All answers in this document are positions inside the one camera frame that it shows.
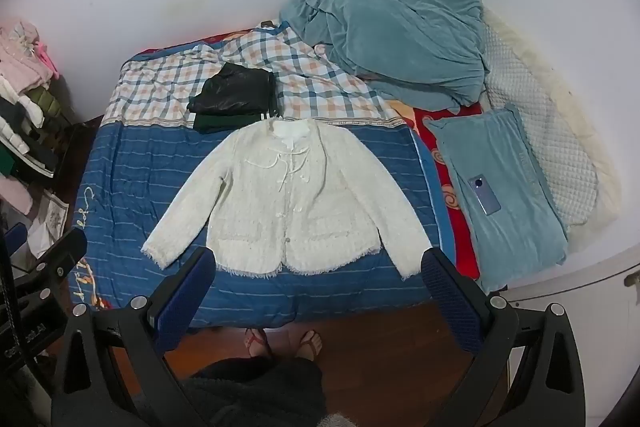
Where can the white tweed jacket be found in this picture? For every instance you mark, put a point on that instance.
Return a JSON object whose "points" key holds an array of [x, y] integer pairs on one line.
{"points": [[285, 192]]}

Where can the person's foot in sandal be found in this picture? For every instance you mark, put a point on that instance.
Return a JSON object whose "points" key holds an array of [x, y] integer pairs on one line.
{"points": [[310, 343], [257, 341]]}

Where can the white printed cloth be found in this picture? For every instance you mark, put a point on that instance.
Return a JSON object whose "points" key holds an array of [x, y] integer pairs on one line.
{"points": [[52, 219]]}

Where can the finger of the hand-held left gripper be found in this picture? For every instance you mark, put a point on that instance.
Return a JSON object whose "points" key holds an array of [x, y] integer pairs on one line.
{"points": [[57, 264]]}

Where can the cream fleece blanket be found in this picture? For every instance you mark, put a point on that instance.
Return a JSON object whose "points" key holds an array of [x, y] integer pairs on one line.
{"points": [[595, 147]]}

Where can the folded dark green garment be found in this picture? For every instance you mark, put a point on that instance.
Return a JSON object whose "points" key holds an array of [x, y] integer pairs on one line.
{"points": [[220, 123]]}

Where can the white quilted mattress pad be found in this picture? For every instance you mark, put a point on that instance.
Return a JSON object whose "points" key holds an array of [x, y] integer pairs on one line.
{"points": [[545, 132]]}

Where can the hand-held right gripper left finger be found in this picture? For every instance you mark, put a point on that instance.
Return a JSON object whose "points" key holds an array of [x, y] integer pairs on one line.
{"points": [[184, 299]]}

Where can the folded black jacket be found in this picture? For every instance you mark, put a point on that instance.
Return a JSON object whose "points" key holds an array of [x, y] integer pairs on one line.
{"points": [[232, 89]]}

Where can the teal pillow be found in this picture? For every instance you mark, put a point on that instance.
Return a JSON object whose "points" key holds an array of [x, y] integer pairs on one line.
{"points": [[505, 167]]}

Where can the white cabinet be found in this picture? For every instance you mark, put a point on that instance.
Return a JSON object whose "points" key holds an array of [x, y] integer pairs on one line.
{"points": [[575, 282]]}

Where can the person's right foot in sandal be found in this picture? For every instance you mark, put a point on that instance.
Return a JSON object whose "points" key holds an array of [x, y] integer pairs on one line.
{"points": [[310, 343]]}

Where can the red patterned sheet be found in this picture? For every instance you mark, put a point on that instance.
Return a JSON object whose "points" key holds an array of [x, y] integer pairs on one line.
{"points": [[450, 192]]}

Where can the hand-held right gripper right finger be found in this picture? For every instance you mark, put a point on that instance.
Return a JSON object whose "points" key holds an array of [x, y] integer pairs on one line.
{"points": [[450, 302]]}

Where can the blue striped plaid bedsheet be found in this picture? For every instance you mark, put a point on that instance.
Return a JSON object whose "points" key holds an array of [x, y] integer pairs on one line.
{"points": [[140, 167]]}

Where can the blue smartphone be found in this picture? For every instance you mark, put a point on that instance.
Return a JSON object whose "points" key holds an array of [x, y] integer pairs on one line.
{"points": [[484, 195]]}

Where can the teal fleece blanket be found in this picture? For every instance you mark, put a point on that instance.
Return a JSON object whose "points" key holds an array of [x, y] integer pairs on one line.
{"points": [[395, 27]]}

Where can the person's left foot in sandal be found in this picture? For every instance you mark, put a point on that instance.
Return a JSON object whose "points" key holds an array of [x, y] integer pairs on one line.
{"points": [[257, 341]]}

